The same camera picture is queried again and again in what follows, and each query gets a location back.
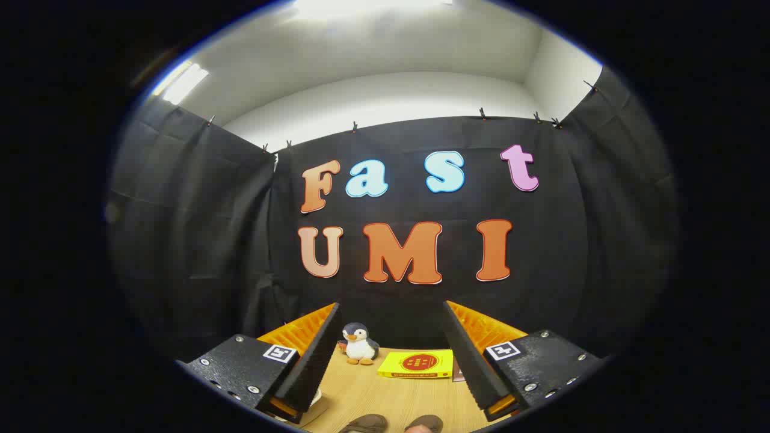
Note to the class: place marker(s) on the beige fabric storage box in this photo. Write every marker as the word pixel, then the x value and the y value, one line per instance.
pixel 314 412

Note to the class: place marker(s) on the brown fuzzy shoe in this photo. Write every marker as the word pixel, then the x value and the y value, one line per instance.
pixel 424 425
pixel 364 424

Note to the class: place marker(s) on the white paperback book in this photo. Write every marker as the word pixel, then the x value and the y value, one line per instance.
pixel 458 370

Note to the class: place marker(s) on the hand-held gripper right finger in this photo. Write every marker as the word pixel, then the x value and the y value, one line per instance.
pixel 472 361

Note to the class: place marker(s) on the yellow book with red circle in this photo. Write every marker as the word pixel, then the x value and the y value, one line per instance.
pixel 418 363

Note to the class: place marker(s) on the penguin plush toy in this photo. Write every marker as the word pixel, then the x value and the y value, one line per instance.
pixel 360 347

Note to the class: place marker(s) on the ceiling light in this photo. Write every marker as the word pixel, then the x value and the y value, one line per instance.
pixel 361 7
pixel 183 82

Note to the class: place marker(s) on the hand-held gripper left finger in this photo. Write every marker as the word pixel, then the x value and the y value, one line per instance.
pixel 316 361

